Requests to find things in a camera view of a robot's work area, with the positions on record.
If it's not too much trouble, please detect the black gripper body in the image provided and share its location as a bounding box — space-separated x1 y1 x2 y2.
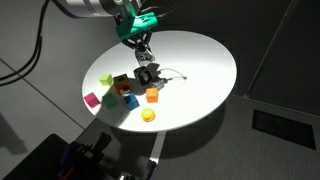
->
121 29 154 51

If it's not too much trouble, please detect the small lime cube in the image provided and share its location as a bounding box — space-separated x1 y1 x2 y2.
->
99 73 114 87

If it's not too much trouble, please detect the small orange cube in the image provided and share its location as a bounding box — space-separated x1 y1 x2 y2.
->
145 87 159 104

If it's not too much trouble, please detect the small blue cube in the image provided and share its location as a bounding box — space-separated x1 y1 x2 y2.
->
123 93 141 112

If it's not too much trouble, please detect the small green cube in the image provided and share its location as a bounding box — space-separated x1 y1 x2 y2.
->
101 91 119 110

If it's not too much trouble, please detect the yellow ball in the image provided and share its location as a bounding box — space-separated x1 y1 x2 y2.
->
140 107 156 123

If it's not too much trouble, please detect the small magenta cube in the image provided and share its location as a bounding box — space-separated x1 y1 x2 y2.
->
83 92 102 109

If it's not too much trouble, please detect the white table foot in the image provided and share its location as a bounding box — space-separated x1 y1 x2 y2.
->
149 130 168 165

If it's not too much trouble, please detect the black clamp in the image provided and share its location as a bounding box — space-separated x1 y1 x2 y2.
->
89 132 113 158

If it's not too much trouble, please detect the purple orange clamp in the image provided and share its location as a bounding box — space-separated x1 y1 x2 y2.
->
57 143 78 180

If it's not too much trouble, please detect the black equipment case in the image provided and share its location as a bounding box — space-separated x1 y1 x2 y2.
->
0 133 114 180

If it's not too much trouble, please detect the dark floor vent panel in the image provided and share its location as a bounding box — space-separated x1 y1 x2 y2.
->
252 109 317 150

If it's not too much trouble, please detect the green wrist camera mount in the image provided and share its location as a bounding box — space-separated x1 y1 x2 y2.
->
115 11 158 41

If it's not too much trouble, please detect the thin white cable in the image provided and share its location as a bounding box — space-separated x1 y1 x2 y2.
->
159 67 188 82

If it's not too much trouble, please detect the thin black camera cable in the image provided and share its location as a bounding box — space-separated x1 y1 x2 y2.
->
138 0 183 18

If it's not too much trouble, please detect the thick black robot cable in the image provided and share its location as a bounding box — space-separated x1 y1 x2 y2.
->
0 0 51 88

